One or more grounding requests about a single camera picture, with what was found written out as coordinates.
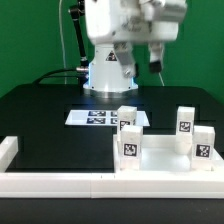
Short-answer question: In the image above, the white hanging cable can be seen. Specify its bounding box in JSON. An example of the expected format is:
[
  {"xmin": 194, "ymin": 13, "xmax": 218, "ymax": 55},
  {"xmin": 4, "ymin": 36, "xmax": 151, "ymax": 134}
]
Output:
[{"xmin": 59, "ymin": 0, "xmax": 69, "ymax": 86}]

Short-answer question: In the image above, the black cable bundle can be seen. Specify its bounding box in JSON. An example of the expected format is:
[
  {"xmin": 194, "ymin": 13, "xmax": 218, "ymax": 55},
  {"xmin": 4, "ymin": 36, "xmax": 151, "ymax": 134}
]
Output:
[{"xmin": 32, "ymin": 67, "xmax": 90, "ymax": 85}]

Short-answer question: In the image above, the white sheet with AprilTags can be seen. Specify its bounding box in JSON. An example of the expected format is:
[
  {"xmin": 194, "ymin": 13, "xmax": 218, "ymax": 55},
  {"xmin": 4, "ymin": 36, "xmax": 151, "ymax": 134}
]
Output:
[{"xmin": 65, "ymin": 110, "xmax": 151, "ymax": 128}]

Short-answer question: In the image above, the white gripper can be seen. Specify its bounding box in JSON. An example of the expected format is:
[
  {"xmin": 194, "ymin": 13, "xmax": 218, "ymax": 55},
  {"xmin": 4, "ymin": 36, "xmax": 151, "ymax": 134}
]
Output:
[{"xmin": 84, "ymin": 0, "xmax": 187, "ymax": 79}]

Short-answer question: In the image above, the white U-shaped obstacle fence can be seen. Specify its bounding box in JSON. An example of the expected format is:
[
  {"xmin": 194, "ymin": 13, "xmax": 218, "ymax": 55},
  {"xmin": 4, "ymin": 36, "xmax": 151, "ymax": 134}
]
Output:
[{"xmin": 0, "ymin": 136, "xmax": 224, "ymax": 199}]

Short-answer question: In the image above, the white square table top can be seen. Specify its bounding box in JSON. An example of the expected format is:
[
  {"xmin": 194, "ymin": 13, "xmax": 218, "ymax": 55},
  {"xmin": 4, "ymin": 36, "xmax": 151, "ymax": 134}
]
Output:
[{"xmin": 113, "ymin": 135, "xmax": 224, "ymax": 172}]

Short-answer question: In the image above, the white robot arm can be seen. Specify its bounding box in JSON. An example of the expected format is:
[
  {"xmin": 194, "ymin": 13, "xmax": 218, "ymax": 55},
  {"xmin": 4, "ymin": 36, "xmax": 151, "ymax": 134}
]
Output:
[{"xmin": 84, "ymin": 0, "xmax": 187, "ymax": 98}]

